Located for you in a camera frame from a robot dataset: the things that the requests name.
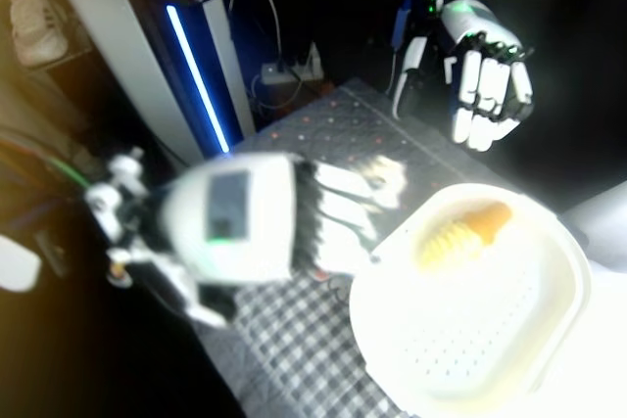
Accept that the yellow-orange toy food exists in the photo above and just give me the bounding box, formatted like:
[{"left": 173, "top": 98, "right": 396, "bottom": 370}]
[{"left": 414, "top": 201, "right": 514, "bottom": 273}]

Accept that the white column with blue light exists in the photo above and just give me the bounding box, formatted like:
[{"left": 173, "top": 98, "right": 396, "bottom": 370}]
[{"left": 48, "top": 0, "right": 256, "bottom": 160}]

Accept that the grey printed quilt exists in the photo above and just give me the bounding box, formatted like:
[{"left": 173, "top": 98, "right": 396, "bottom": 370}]
[{"left": 193, "top": 77, "right": 520, "bottom": 418}]

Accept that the white shoe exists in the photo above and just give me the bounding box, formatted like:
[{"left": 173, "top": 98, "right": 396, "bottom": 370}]
[{"left": 8, "top": 0, "right": 69, "bottom": 68}]

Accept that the white plastic basket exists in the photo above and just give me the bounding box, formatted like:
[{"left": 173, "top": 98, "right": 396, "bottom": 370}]
[{"left": 348, "top": 182, "right": 593, "bottom": 417}]

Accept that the white power strip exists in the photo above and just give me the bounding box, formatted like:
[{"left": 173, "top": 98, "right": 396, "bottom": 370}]
[{"left": 261, "top": 43, "right": 324, "bottom": 86}]

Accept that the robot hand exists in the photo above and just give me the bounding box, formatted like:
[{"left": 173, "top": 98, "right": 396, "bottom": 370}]
[
  {"left": 391, "top": 0, "right": 535, "bottom": 153},
  {"left": 164, "top": 152, "right": 381, "bottom": 292}
]

